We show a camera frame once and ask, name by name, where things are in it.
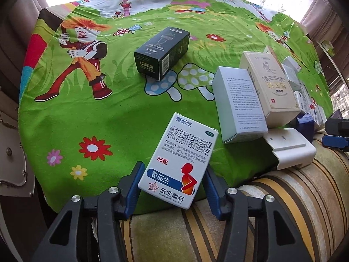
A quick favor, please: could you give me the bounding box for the black carton box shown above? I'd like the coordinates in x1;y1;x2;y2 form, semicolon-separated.
133;27;190;81

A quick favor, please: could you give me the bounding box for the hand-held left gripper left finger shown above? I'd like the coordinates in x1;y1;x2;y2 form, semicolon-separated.
31;161;146;262

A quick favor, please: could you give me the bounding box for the green cartoon printed blanket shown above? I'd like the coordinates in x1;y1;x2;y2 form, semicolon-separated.
18;0;334;215

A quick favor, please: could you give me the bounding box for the green tissue pack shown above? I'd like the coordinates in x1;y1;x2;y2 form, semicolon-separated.
321;40;336;57

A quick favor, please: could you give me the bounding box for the cream box with line drawing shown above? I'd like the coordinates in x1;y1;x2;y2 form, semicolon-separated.
239;51;300;129

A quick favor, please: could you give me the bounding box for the blue carton box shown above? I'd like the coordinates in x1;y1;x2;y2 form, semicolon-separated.
296;114;316;140

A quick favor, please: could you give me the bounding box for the white wall shelf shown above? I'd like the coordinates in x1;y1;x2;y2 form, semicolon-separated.
313;39;349;93

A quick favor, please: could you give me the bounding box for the grey-white text carton box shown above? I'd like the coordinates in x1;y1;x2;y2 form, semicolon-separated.
212;66;269;144

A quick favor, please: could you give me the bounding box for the white medicine box red figure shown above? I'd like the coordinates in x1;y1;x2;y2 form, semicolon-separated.
138;112;219;210

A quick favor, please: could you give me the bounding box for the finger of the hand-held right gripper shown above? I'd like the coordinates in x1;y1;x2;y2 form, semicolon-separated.
322;135;349;152

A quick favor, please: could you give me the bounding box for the white box with red print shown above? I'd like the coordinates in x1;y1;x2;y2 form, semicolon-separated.
308;98;328;128

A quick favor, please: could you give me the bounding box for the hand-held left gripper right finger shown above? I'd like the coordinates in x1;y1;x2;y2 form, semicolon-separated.
203;166;314;262

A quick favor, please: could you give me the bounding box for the striped sofa cushion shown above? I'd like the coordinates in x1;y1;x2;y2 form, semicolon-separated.
93;131;349;262

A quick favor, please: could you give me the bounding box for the white small carton box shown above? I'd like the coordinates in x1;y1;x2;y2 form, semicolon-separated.
281;56;304;91
293;90;312;115

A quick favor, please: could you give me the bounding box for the white carved cabinet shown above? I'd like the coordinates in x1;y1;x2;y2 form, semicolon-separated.
0;87;36;198

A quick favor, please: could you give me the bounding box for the white plastic holder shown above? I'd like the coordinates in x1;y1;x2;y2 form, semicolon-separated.
263;128;317;170

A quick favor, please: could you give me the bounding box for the tan narrow long box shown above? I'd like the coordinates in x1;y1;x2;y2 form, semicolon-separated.
263;45;286;71

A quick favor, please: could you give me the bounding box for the mauve patterned drape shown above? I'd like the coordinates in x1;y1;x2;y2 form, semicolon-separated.
300;0;349;45
0;0;53;93

